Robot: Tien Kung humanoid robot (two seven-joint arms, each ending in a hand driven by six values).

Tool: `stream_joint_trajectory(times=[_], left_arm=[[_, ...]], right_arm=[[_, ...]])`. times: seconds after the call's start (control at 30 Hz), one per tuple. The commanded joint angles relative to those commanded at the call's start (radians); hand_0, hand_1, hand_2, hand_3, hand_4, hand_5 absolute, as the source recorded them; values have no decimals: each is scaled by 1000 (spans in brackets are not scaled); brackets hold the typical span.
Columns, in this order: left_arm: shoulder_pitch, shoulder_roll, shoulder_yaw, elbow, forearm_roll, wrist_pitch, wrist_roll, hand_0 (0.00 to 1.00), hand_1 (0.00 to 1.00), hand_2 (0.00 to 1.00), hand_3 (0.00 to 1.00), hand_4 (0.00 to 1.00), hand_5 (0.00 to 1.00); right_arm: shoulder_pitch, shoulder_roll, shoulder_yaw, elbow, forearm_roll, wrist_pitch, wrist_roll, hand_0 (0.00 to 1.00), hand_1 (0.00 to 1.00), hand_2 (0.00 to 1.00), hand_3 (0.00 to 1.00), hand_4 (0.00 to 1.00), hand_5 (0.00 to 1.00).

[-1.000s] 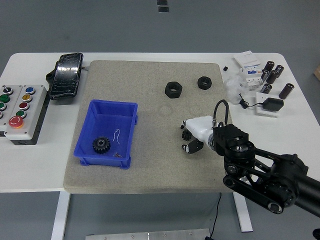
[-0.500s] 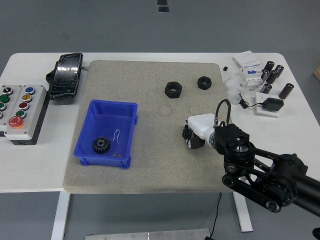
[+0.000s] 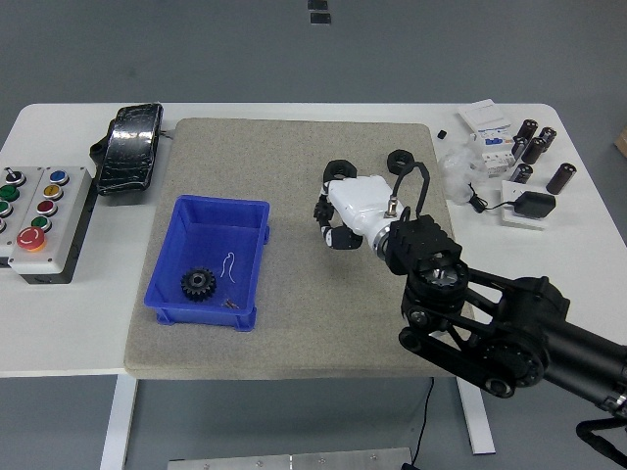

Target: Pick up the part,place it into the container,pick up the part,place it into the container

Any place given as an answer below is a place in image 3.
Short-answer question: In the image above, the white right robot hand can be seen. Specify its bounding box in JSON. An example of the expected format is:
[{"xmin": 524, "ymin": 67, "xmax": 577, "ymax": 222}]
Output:
[{"xmin": 313, "ymin": 175, "xmax": 411, "ymax": 252}]

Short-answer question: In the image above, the large black gear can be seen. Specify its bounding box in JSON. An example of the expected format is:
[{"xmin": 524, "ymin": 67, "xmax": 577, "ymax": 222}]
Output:
[{"xmin": 179, "ymin": 266, "xmax": 218, "ymax": 305}]

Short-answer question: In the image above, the large black hex nut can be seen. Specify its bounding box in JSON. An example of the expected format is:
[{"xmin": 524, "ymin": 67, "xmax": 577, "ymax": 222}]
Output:
[{"xmin": 323, "ymin": 159, "xmax": 359, "ymax": 184}]

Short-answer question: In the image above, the small black hex nut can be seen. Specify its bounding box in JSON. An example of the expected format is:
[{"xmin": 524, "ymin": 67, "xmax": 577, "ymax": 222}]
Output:
[{"xmin": 386, "ymin": 150, "xmax": 415, "ymax": 174}]

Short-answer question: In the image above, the grey box with emergency stop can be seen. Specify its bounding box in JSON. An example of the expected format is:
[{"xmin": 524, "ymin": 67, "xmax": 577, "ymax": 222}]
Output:
[{"xmin": 7, "ymin": 165, "xmax": 94, "ymax": 275}]

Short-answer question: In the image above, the clear plastic bag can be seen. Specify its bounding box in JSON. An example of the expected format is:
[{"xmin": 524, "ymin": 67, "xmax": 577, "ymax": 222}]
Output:
[{"xmin": 437, "ymin": 146, "xmax": 484, "ymax": 205}]

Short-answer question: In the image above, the grey-brown table mat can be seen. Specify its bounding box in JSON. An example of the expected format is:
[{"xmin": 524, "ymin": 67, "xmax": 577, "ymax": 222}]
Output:
[{"xmin": 122, "ymin": 117, "xmax": 484, "ymax": 381}]

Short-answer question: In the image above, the white and blue circuit breaker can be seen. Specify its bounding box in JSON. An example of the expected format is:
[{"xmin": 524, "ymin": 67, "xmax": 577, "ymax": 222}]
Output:
[{"xmin": 469, "ymin": 124, "xmax": 513, "ymax": 148}]

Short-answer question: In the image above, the white cardboard carton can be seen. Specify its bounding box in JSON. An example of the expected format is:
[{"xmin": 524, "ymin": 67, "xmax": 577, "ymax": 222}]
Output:
[{"xmin": 458, "ymin": 99, "xmax": 512, "ymax": 133}]

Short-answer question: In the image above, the blue plastic bin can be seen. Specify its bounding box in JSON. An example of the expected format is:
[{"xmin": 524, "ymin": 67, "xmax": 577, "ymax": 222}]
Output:
[{"xmin": 143, "ymin": 194, "xmax": 272, "ymax": 333}]

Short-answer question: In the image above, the white flat plate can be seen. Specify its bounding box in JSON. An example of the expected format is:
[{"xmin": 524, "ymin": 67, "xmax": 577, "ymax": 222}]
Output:
[{"xmin": 500, "ymin": 179, "xmax": 548, "ymax": 231}]

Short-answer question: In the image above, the black power adapter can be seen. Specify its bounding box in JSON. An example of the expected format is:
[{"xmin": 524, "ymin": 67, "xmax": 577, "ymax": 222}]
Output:
[{"xmin": 516, "ymin": 191, "xmax": 557, "ymax": 216}]

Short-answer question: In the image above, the black wrapped pedal device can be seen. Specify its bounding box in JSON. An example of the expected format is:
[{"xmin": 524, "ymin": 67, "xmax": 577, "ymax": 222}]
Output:
[{"xmin": 89, "ymin": 101, "xmax": 165, "ymax": 197}]

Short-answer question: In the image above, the white table leg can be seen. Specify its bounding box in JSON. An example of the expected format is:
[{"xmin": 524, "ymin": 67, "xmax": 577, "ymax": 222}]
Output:
[
  {"xmin": 100, "ymin": 376, "xmax": 140, "ymax": 470},
  {"xmin": 455, "ymin": 376, "xmax": 497, "ymax": 455}
]

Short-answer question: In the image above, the silver metal floor plate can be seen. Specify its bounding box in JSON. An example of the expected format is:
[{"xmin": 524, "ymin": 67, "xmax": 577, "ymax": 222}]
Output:
[{"xmin": 168, "ymin": 447, "xmax": 412, "ymax": 470}]

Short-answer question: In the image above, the black adapter cord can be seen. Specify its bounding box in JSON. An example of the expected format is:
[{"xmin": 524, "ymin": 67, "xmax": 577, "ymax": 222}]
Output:
[{"xmin": 467, "ymin": 182, "xmax": 520, "ymax": 214}]

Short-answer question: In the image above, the white rail module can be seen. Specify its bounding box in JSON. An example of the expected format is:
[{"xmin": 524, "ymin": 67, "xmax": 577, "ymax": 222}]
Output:
[{"xmin": 479, "ymin": 149, "xmax": 518, "ymax": 171}]

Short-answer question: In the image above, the white string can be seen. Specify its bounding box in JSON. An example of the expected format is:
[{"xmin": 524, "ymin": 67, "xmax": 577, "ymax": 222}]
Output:
[{"xmin": 218, "ymin": 252, "xmax": 238, "ymax": 284}]

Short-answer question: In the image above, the black hanging cable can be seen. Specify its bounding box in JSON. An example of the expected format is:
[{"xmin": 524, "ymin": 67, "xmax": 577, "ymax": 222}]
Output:
[{"xmin": 401, "ymin": 376, "xmax": 436, "ymax": 470}]

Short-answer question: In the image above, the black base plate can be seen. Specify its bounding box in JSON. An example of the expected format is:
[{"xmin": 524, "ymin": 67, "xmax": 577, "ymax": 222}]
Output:
[{"xmin": 0, "ymin": 183, "xmax": 99, "ymax": 285}]

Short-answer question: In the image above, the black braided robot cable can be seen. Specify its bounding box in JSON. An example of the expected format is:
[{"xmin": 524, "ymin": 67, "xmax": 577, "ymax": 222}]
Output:
[{"xmin": 575, "ymin": 418, "xmax": 627, "ymax": 470}]

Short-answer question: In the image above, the grey box with selector switch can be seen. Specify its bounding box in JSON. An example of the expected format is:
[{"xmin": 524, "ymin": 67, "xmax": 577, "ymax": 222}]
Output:
[{"xmin": 0, "ymin": 165, "xmax": 45, "ymax": 259}]

